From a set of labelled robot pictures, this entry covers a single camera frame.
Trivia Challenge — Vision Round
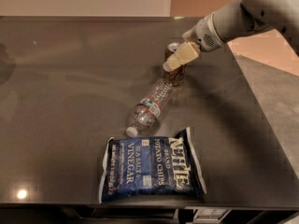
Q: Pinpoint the white label under table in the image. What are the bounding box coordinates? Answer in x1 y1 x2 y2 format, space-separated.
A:
195 208 229 220

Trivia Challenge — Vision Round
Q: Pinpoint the clear plastic water bottle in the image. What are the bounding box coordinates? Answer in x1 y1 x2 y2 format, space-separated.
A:
126 78 173 137

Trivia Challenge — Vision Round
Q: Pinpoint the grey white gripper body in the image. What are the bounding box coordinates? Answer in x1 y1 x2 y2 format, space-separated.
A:
182 13 224 52

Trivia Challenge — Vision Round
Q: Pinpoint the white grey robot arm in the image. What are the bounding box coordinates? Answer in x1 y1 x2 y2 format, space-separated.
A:
163 0 299 72

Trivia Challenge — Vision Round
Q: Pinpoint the orange soda can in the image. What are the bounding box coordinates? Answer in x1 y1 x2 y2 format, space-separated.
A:
164 42 186 87

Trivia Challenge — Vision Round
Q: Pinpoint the blue potato chips bag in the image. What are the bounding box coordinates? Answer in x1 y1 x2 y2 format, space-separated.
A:
99 128 206 203

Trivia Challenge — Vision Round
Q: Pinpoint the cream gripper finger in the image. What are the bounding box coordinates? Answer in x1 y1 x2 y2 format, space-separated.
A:
163 42 200 72

